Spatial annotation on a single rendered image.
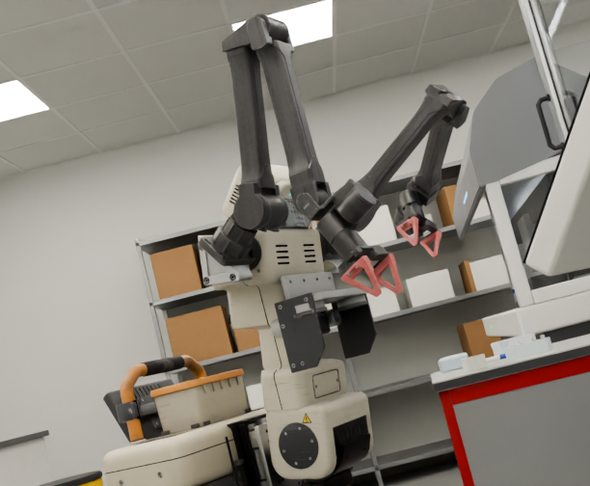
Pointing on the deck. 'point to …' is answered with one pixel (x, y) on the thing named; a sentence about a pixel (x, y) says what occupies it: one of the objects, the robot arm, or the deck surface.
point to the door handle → (546, 123)
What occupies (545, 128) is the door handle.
